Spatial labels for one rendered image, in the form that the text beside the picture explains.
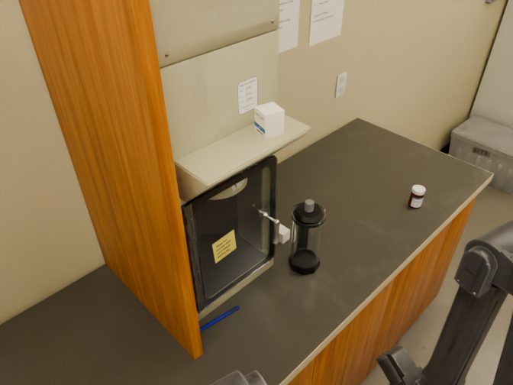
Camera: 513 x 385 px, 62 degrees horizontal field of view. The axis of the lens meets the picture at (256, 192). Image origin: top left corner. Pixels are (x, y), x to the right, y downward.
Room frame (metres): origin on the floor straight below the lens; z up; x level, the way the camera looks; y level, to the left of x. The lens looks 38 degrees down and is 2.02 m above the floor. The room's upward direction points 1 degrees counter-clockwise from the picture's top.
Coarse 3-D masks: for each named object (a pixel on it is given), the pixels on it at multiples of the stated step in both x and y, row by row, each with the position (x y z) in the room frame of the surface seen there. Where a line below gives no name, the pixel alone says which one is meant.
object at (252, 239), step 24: (264, 168) 0.92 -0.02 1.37; (216, 192) 0.81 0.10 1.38; (240, 192) 0.87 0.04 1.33; (264, 192) 0.92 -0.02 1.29; (216, 216) 0.81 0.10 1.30; (240, 216) 0.86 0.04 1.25; (216, 240) 0.80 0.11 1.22; (240, 240) 0.86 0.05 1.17; (264, 240) 0.93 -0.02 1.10; (216, 264) 0.80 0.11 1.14; (240, 264) 0.86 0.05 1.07; (264, 264) 0.93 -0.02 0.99; (216, 288) 0.79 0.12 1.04
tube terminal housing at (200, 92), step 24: (240, 48) 0.89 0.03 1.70; (264, 48) 0.94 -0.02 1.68; (168, 72) 0.77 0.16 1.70; (192, 72) 0.80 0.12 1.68; (216, 72) 0.84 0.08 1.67; (240, 72) 0.89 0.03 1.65; (264, 72) 0.94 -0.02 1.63; (168, 96) 0.76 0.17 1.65; (192, 96) 0.80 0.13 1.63; (216, 96) 0.84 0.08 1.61; (264, 96) 0.94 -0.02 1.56; (168, 120) 0.76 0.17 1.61; (192, 120) 0.80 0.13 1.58; (216, 120) 0.84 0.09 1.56; (240, 120) 0.89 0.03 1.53; (192, 144) 0.79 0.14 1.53; (240, 288) 0.87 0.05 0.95
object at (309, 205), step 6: (300, 204) 1.00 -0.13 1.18; (306, 204) 0.97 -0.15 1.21; (312, 204) 0.97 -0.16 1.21; (294, 210) 0.98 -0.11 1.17; (300, 210) 0.97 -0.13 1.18; (306, 210) 0.96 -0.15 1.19; (312, 210) 0.97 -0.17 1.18; (318, 210) 0.97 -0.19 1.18; (300, 216) 0.95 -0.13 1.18; (306, 216) 0.94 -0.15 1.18; (312, 216) 0.94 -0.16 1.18; (318, 216) 0.95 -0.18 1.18; (306, 222) 0.93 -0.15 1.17; (312, 222) 0.93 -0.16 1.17
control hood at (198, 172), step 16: (288, 128) 0.88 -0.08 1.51; (304, 128) 0.88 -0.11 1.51; (224, 144) 0.82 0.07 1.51; (240, 144) 0.81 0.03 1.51; (256, 144) 0.81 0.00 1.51; (272, 144) 0.81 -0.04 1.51; (288, 144) 0.88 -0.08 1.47; (176, 160) 0.75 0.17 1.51; (192, 160) 0.75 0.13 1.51; (208, 160) 0.75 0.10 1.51; (224, 160) 0.75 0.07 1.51; (240, 160) 0.75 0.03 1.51; (256, 160) 0.77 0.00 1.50; (176, 176) 0.75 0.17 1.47; (192, 176) 0.70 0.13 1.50; (208, 176) 0.70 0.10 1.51; (224, 176) 0.70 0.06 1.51; (192, 192) 0.71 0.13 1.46
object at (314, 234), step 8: (296, 224) 0.94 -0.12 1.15; (304, 224) 0.93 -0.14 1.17; (312, 224) 0.93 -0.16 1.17; (296, 232) 0.95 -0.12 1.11; (304, 232) 0.93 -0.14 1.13; (312, 232) 0.93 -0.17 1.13; (320, 232) 0.95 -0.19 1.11; (296, 240) 0.95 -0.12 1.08; (304, 240) 0.93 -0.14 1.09; (312, 240) 0.93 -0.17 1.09; (320, 240) 0.95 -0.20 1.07; (296, 248) 0.94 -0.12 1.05; (304, 248) 0.93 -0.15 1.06; (312, 248) 0.93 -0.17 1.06; (296, 256) 0.94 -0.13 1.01; (304, 256) 0.93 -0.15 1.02; (312, 256) 0.93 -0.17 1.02; (296, 264) 0.94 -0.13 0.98; (304, 264) 0.93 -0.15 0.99; (312, 264) 0.94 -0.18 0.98
